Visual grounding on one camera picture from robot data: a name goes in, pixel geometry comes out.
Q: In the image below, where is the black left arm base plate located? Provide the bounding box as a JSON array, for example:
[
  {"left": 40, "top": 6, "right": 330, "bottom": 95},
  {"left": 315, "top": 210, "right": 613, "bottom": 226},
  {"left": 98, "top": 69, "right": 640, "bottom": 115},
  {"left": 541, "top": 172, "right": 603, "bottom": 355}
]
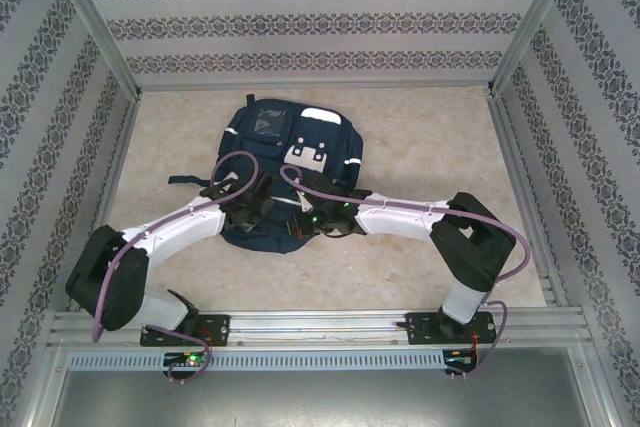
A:
[{"left": 139, "top": 314, "right": 231, "bottom": 348}]

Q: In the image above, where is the left aluminium side rail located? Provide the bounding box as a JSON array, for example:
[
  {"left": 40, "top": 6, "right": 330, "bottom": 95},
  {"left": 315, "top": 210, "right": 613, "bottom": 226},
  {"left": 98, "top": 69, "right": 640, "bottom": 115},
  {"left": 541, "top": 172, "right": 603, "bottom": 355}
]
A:
[{"left": 67, "top": 91, "right": 144, "bottom": 312}]

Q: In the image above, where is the aluminium back rail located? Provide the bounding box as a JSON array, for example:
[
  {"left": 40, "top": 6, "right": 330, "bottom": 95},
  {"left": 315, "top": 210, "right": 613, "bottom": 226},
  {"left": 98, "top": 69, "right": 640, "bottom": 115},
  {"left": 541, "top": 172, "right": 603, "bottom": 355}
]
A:
[{"left": 135, "top": 79, "right": 496, "bottom": 94}]

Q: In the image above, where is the aluminium mounting rail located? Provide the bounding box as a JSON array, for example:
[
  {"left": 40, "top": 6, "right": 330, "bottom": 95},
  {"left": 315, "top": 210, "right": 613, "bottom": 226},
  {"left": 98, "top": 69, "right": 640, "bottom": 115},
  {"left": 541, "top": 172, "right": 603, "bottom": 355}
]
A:
[{"left": 47, "top": 310, "right": 587, "bottom": 348}]

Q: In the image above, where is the controller board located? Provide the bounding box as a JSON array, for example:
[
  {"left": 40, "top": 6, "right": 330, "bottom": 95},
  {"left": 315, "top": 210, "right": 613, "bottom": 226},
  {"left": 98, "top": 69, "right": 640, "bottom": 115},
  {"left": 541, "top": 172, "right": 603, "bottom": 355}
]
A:
[
  {"left": 163, "top": 350, "right": 209, "bottom": 369},
  {"left": 443, "top": 348, "right": 479, "bottom": 373}
]

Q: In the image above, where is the aluminium side rail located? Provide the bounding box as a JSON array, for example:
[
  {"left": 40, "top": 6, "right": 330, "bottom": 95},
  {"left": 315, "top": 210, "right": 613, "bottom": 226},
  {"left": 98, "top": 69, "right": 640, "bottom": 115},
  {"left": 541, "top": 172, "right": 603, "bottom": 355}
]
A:
[
  {"left": 67, "top": 91, "right": 144, "bottom": 312},
  {"left": 487, "top": 89, "right": 572, "bottom": 309}
]

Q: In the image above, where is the navy blue backpack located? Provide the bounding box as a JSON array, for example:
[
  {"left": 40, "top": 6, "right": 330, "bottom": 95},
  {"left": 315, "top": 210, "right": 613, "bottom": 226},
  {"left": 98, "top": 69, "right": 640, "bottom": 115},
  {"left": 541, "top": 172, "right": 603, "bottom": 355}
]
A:
[{"left": 168, "top": 94, "right": 365, "bottom": 254}]

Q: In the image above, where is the right aluminium side rail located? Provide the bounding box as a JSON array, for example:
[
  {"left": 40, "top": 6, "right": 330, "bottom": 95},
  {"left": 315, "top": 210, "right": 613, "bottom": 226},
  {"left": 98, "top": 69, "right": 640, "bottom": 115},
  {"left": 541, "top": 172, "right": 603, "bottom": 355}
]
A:
[{"left": 487, "top": 89, "right": 572, "bottom": 309}]

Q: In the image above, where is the right aluminium frame post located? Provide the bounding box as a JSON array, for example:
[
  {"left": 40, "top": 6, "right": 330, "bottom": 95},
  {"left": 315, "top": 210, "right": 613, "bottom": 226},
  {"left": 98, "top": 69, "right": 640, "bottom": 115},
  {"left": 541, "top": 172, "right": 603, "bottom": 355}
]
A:
[{"left": 492, "top": 0, "right": 585, "bottom": 94}]

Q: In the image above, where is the right controller board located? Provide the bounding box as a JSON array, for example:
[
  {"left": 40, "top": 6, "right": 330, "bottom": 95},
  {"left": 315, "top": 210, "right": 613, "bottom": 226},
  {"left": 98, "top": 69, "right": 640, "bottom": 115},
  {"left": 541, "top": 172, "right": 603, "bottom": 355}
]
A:
[{"left": 443, "top": 348, "right": 479, "bottom": 373}]

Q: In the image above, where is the left aluminium frame post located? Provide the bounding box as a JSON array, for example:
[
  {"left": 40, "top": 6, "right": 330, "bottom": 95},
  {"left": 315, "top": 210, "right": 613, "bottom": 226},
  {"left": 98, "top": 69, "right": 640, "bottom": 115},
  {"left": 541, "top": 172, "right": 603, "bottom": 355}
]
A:
[{"left": 42, "top": 0, "right": 142, "bottom": 98}]

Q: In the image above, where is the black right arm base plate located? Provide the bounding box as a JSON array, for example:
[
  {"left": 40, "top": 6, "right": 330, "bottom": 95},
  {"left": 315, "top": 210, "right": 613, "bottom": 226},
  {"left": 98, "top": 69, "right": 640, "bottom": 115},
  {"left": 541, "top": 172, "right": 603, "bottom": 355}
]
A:
[{"left": 407, "top": 311, "right": 497, "bottom": 347}]

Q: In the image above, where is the grey slotted cable duct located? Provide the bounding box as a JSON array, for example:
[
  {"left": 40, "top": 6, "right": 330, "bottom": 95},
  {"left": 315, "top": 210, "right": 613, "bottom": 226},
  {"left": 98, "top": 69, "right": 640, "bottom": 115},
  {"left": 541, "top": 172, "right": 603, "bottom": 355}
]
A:
[{"left": 67, "top": 350, "right": 446, "bottom": 372}]

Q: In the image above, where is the aluminium frame post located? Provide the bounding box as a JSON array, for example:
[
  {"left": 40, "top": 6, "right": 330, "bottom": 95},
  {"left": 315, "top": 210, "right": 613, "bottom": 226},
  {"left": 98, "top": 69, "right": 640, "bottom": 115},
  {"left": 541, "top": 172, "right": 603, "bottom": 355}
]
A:
[
  {"left": 42, "top": 0, "right": 142, "bottom": 98},
  {"left": 492, "top": 0, "right": 585, "bottom": 94}
]

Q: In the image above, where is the left controller board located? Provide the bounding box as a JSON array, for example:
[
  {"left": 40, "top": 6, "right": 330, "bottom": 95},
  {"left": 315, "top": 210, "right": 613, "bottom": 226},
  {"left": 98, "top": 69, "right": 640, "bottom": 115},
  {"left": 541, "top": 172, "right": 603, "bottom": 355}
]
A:
[{"left": 163, "top": 350, "right": 209, "bottom": 369}]

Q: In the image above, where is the grey metal panel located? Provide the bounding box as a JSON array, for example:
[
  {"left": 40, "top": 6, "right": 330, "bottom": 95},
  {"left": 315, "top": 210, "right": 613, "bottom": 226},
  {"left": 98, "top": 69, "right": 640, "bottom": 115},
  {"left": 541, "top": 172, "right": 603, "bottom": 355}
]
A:
[{"left": 29, "top": 371, "right": 616, "bottom": 427}]

